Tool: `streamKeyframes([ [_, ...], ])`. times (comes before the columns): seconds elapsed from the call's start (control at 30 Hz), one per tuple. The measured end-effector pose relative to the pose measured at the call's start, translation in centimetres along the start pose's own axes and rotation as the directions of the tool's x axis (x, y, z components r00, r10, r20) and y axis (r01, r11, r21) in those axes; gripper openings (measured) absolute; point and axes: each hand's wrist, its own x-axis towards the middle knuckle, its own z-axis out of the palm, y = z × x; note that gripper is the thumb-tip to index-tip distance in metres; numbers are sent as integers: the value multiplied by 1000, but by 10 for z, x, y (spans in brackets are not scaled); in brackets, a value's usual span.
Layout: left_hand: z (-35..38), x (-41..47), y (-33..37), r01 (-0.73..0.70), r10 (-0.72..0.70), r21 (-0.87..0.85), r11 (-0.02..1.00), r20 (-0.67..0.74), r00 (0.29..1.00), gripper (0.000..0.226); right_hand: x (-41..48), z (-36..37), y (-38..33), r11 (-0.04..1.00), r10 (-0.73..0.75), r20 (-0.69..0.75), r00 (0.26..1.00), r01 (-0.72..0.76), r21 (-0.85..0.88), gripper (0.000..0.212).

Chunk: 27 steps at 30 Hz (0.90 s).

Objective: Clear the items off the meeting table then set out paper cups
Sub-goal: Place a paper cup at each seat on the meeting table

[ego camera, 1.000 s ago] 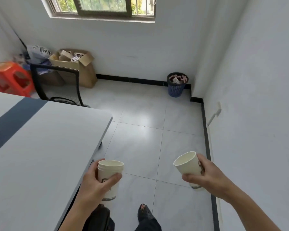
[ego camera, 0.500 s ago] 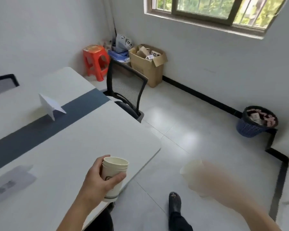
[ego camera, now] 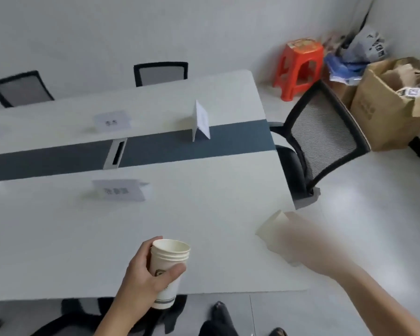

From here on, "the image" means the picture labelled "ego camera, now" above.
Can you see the person's left hand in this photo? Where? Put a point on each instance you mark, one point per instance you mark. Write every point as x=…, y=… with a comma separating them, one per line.
x=140, y=279

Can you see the person's right hand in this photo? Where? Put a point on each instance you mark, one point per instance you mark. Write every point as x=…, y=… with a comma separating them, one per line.
x=308, y=244

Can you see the person's left thumb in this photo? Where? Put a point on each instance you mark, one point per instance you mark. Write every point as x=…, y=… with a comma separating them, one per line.
x=169, y=272

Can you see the person's right fingers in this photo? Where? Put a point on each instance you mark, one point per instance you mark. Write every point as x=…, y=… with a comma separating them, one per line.
x=292, y=237

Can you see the stack of white paper cups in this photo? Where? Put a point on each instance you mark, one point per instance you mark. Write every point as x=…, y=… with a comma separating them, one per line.
x=166, y=262

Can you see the single white paper cup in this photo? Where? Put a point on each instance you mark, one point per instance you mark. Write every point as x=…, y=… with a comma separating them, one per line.
x=271, y=229

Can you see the person's right forearm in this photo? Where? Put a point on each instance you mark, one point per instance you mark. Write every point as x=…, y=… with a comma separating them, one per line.
x=374, y=300

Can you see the person's left forearm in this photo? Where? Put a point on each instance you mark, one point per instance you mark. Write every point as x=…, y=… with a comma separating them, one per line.
x=120, y=318

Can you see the white paper label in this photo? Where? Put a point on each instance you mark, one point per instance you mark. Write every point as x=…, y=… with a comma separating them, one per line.
x=120, y=190
x=112, y=121

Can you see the person's shoe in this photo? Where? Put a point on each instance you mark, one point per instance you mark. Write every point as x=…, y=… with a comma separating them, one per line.
x=278, y=332

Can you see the black office chair base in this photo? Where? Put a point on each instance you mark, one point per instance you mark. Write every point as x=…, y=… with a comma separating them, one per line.
x=80, y=316

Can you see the black mesh office chair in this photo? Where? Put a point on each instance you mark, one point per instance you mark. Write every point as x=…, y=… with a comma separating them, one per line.
x=322, y=136
x=160, y=74
x=21, y=89

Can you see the white folded paper sign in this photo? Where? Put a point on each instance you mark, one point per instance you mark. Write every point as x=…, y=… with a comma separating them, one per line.
x=202, y=121

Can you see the brown cardboard box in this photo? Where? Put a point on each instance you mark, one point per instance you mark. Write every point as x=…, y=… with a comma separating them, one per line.
x=343, y=92

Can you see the brown paper bag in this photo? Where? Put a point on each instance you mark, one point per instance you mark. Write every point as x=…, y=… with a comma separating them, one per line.
x=381, y=108

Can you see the red plastic stool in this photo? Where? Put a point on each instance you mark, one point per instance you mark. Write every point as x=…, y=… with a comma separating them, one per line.
x=295, y=71

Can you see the blue plastic bag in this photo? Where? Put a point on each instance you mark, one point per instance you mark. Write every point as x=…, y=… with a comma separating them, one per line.
x=343, y=68

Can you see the orange packet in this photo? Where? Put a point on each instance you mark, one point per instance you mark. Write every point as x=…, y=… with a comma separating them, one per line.
x=302, y=44

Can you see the white marker cards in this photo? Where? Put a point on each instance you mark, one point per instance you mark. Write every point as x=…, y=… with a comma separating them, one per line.
x=418, y=89

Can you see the grey bag with marker prints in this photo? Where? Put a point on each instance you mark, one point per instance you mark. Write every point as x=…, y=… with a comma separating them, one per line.
x=367, y=45

